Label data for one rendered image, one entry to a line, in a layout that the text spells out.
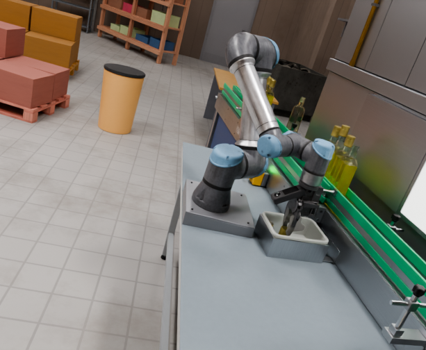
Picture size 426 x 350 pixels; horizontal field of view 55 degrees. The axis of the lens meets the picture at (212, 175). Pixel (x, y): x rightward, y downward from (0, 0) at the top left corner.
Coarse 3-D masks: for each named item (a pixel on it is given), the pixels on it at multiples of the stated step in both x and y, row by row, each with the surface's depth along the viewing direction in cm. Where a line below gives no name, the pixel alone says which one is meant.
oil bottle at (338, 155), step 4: (336, 152) 170; (340, 152) 168; (344, 152) 167; (336, 156) 169; (340, 156) 167; (332, 160) 171; (336, 160) 168; (332, 164) 171; (336, 164) 168; (332, 168) 170; (328, 172) 173; (332, 172) 170; (328, 176) 172; (332, 176) 170
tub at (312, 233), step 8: (264, 216) 152; (272, 216) 157; (280, 216) 158; (280, 224) 159; (304, 224) 161; (312, 224) 159; (272, 232) 143; (296, 232) 162; (304, 232) 162; (312, 232) 158; (320, 232) 153; (296, 240) 145; (304, 240) 144; (312, 240) 145; (320, 240) 147; (328, 240) 148
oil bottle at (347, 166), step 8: (344, 160) 163; (352, 160) 161; (336, 168) 167; (344, 168) 162; (352, 168) 162; (336, 176) 166; (344, 176) 163; (352, 176) 164; (336, 184) 165; (344, 184) 165; (344, 192) 167
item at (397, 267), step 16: (336, 208) 160; (352, 208) 150; (352, 224) 149; (368, 224) 140; (368, 240) 139; (384, 240) 131; (384, 256) 130; (400, 256) 124; (400, 272) 123; (416, 272) 117; (400, 288) 121
